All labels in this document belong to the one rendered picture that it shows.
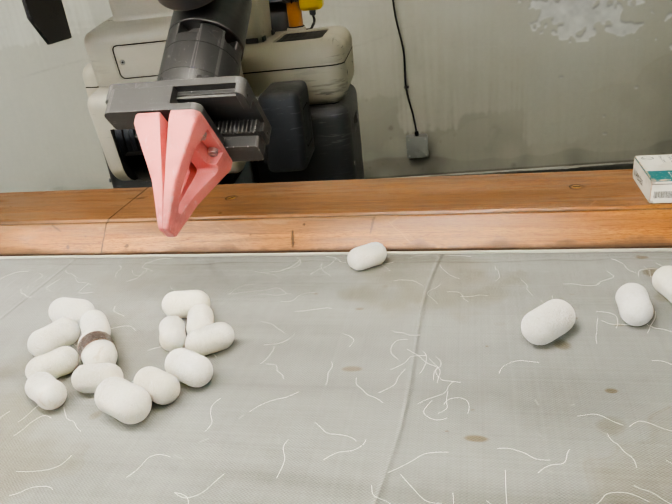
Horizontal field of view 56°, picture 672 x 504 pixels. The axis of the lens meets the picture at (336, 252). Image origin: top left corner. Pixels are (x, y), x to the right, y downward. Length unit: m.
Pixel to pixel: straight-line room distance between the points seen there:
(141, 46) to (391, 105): 1.52
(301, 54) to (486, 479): 1.05
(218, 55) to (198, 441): 0.26
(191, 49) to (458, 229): 0.25
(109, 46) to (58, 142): 1.80
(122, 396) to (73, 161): 2.51
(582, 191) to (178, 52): 0.34
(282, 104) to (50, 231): 0.58
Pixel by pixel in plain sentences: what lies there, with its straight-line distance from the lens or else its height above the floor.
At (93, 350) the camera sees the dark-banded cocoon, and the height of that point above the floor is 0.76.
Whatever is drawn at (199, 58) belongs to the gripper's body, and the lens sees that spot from 0.47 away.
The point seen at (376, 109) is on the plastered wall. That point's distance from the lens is 2.47.
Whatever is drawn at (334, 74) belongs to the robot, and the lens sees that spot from 1.28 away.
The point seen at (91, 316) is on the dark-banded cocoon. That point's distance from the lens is 0.48.
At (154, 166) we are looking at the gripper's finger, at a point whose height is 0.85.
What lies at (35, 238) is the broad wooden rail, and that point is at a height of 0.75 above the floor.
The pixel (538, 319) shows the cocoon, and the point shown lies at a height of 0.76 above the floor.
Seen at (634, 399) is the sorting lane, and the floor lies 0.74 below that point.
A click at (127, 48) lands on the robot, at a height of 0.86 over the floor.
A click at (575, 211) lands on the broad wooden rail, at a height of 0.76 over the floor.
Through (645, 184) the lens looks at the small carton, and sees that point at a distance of 0.57.
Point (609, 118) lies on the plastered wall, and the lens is 2.59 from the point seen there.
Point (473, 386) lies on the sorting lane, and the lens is 0.38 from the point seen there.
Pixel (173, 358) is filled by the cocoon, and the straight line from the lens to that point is 0.40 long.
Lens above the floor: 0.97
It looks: 26 degrees down
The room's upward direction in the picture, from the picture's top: 7 degrees counter-clockwise
